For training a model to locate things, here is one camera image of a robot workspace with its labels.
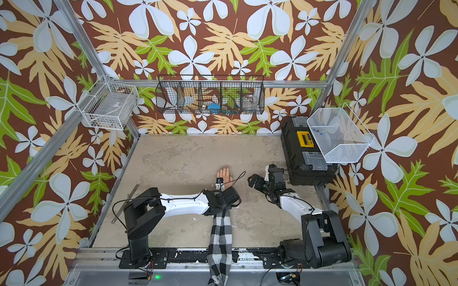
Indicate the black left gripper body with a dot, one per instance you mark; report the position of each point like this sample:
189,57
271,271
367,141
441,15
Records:
226,208

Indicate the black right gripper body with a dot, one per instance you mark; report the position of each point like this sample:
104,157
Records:
263,185

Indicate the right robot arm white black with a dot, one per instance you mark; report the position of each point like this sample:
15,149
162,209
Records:
323,241

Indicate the checkered black white sleeve forearm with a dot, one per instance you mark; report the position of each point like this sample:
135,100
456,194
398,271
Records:
219,246

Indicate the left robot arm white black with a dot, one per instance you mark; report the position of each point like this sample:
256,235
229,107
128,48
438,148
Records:
143,213

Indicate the mannequin hand with long nails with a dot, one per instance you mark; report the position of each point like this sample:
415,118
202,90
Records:
224,177

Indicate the black yellow tool case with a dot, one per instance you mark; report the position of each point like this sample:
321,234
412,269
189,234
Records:
305,163

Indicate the white mesh basket right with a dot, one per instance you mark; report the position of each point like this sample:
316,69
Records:
340,134

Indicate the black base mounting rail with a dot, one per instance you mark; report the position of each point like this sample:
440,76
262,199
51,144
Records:
164,258

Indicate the black wire basket with compartments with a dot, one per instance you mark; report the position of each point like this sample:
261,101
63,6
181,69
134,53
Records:
211,94

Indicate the aluminium frame post back left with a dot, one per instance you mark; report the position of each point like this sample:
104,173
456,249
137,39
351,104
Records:
88,49

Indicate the aluminium frame post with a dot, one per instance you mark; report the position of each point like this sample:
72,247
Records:
349,40
88,49

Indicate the aluminium frame post back right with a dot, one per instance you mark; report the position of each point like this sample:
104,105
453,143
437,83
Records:
349,40

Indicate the white wire basket left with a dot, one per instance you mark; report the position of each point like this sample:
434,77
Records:
108,104

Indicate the aluminium frame beam left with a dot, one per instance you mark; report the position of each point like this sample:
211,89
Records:
21,184

